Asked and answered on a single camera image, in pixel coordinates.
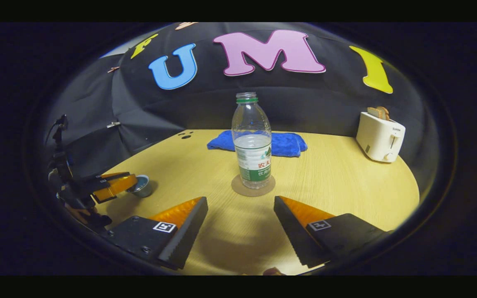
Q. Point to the silver metal clip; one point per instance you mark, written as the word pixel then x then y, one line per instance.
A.
pixel 113 124

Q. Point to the white toaster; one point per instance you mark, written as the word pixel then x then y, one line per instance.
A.
pixel 379 138

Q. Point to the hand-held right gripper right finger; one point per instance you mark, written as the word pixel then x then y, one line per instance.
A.
pixel 290 231

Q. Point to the clear plastic water bottle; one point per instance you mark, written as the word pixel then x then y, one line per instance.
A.
pixel 251 140

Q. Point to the grey teacup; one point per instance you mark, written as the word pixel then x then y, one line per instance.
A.
pixel 142 188

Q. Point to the blue towel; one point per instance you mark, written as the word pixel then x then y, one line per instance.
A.
pixel 288 144

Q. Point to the black backdrop cloth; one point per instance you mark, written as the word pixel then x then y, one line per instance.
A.
pixel 304 107

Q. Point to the toast slice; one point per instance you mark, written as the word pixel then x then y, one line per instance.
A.
pixel 384 112
pixel 373 111

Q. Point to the round brown coaster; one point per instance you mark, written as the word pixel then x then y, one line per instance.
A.
pixel 238 188

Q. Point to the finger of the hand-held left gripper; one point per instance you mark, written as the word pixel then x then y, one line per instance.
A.
pixel 97 181
pixel 114 189

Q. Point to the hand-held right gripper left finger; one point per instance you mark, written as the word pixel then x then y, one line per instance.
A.
pixel 191 231

